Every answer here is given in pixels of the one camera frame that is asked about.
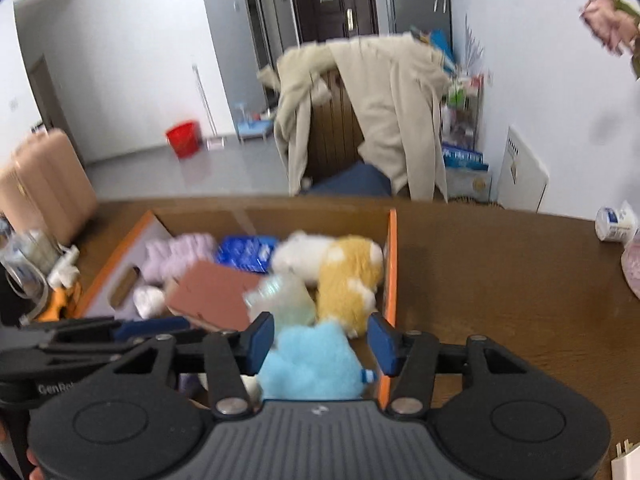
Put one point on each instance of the beige coat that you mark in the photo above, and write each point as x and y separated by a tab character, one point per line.
395	110

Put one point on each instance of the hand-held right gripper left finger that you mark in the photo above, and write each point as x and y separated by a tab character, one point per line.
261	341

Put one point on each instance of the wooden chair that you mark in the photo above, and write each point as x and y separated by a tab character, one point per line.
335	125

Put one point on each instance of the small white jar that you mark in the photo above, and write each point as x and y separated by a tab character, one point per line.
615	222

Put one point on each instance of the person's left hand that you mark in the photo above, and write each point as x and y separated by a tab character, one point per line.
35	467

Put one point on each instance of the white charger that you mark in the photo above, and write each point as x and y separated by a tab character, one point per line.
627	462

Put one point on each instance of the blue tissue packet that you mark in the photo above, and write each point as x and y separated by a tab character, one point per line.
247	252

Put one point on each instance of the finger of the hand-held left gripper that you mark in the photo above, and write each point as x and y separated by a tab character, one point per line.
150	327
60	357

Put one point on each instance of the dried pink rose bouquet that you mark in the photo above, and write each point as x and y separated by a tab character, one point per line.
607	20

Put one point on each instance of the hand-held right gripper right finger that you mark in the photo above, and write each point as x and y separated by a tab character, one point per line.
382	346

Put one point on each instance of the clear plastic bag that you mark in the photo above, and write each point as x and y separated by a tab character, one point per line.
287	302

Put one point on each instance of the pink hard-shell suitcase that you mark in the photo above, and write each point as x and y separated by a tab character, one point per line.
47	185

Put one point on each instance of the pink speckled vase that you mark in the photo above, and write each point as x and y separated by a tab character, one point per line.
632	270

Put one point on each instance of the light blue fluffy plush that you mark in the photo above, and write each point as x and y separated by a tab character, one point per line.
310	365

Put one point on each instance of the small blue stool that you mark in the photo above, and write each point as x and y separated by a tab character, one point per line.
254	127

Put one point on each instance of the red plastic bucket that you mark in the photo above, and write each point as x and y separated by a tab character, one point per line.
184	141

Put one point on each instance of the white cloth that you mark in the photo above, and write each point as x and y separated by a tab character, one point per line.
149	301

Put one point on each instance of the lilac fluffy cloth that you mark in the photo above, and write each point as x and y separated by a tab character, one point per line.
177	255

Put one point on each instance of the white mop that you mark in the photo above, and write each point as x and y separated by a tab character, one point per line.
207	110

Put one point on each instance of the dark brown entrance door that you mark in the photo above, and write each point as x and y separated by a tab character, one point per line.
325	15

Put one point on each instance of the red and orange cardboard box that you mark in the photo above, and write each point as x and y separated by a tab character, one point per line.
392	270

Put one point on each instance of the cluttered storage rack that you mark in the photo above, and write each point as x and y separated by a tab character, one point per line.
465	130

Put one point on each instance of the white and yellow plush toy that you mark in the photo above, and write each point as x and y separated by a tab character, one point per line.
345	280

